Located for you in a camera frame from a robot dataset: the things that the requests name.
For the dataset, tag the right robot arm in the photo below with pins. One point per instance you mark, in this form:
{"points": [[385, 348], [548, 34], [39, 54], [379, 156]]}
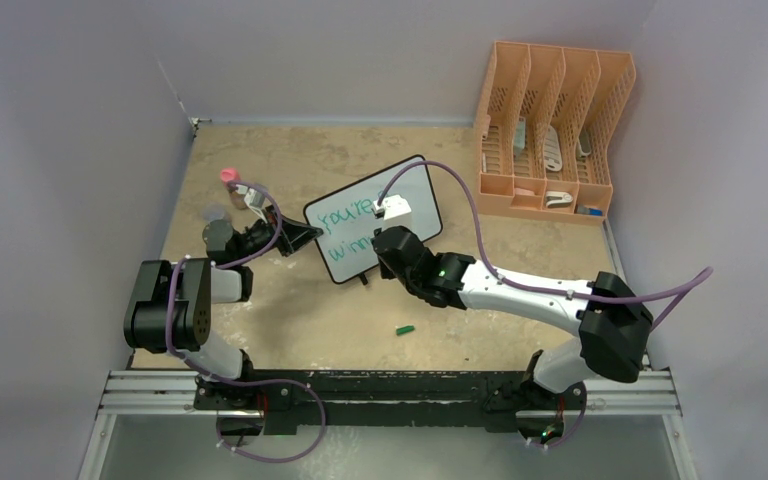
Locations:
{"points": [[609, 331]]}

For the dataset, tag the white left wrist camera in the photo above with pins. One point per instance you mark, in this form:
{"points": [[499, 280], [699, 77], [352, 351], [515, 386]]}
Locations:
{"points": [[248, 197]]}

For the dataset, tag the pink lid crayon bottle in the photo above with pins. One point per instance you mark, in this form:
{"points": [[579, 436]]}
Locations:
{"points": [[230, 178]]}

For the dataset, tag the white stapler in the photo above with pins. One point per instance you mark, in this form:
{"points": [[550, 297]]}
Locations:
{"points": [[558, 199]]}

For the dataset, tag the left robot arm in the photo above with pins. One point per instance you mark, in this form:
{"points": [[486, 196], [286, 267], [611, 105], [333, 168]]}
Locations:
{"points": [[169, 311]]}

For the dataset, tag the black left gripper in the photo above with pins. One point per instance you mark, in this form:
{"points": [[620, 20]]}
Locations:
{"points": [[297, 235]]}

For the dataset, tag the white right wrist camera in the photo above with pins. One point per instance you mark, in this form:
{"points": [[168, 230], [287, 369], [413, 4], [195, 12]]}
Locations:
{"points": [[393, 211]]}

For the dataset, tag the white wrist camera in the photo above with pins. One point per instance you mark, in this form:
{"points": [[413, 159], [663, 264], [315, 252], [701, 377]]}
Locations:
{"points": [[248, 197], [393, 211]]}

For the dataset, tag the peach plastic file organizer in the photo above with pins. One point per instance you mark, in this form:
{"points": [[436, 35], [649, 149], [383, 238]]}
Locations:
{"points": [[544, 122]]}

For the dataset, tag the white whiteboard black frame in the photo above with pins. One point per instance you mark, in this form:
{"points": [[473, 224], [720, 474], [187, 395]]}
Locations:
{"points": [[346, 216]]}

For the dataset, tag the white perforated object in organizer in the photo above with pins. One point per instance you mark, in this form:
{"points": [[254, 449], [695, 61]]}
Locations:
{"points": [[552, 156]]}

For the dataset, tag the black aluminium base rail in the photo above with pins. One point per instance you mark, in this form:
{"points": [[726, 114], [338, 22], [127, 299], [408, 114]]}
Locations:
{"points": [[495, 401]]}

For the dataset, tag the clear plastic clip jar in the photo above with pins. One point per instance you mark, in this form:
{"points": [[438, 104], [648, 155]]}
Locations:
{"points": [[214, 212]]}

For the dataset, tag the green marker cap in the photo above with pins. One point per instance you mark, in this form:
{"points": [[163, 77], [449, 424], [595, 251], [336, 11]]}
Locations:
{"points": [[404, 330]]}

